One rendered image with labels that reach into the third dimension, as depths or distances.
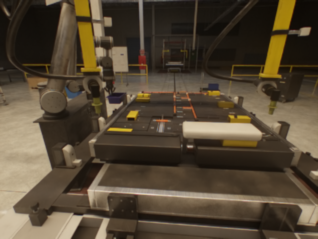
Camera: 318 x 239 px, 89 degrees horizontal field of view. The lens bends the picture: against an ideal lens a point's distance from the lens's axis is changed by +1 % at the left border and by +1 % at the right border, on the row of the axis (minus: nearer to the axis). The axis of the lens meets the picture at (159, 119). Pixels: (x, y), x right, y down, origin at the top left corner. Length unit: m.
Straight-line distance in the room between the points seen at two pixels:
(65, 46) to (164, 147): 1.22
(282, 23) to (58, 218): 1.32
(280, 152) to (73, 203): 0.96
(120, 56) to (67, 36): 7.64
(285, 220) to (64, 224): 0.87
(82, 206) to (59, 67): 1.15
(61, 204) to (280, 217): 0.90
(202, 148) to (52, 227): 0.72
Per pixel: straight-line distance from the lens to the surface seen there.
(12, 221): 1.03
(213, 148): 0.80
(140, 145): 0.79
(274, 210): 0.79
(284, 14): 1.02
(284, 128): 1.60
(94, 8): 6.44
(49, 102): 1.62
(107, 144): 0.84
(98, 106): 0.69
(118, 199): 0.72
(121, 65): 9.24
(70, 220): 0.91
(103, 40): 2.63
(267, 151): 0.89
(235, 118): 1.39
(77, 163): 1.12
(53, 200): 0.97
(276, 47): 1.01
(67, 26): 1.67
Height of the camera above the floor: 1.50
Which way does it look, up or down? 21 degrees down
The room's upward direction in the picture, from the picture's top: straight up
